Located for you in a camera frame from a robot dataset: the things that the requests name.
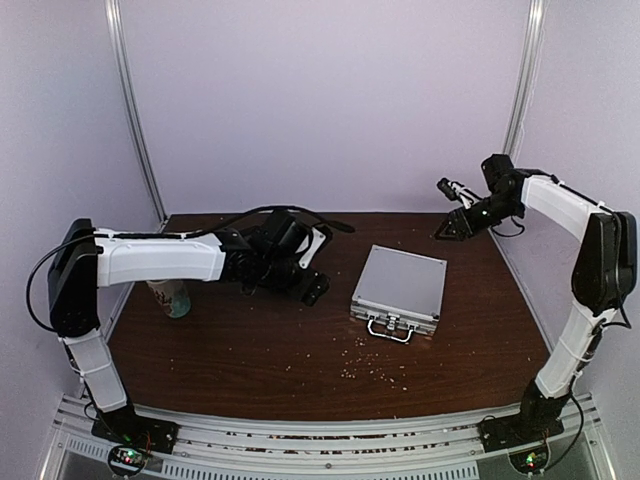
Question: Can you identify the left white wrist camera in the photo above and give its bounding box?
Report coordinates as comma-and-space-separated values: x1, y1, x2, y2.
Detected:
295, 225, 333, 269

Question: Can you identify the front aluminium rail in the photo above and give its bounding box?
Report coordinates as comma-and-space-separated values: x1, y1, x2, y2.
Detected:
35, 394, 621, 479

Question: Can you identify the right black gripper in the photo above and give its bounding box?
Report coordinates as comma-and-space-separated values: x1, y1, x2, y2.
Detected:
436, 191, 523, 240

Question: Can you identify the right aluminium frame post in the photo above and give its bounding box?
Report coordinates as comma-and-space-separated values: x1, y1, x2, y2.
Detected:
503, 0, 547, 160

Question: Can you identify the aluminium frame post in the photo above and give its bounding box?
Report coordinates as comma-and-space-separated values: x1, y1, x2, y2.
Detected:
104, 0, 169, 227
503, 0, 547, 160

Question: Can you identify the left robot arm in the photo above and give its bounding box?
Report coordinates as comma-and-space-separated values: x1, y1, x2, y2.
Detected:
33, 207, 332, 444

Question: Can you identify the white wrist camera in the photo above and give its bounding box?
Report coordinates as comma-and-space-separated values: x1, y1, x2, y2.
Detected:
436, 177, 482, 209
295, 225, 333, 269

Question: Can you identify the aluminium poker case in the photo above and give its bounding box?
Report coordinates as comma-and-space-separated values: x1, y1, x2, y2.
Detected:
350, 245, 447, 344

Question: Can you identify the left aluminium frame post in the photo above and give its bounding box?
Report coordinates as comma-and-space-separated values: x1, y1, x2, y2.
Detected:
104, 0, 169, 227

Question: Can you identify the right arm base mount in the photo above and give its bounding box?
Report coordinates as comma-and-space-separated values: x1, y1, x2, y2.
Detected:
478, 395, 569, 476

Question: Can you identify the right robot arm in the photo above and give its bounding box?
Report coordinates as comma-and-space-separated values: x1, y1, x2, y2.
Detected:
434, 154, 638, 442

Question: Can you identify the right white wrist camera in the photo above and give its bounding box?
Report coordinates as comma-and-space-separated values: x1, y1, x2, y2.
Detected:
436, 177, 482, 209

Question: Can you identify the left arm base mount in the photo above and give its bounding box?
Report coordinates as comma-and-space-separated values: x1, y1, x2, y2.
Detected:
84, 401, 179, 479

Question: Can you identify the white floral ceramic mug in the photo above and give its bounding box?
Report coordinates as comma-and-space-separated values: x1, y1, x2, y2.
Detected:
146, 280, 191, 319

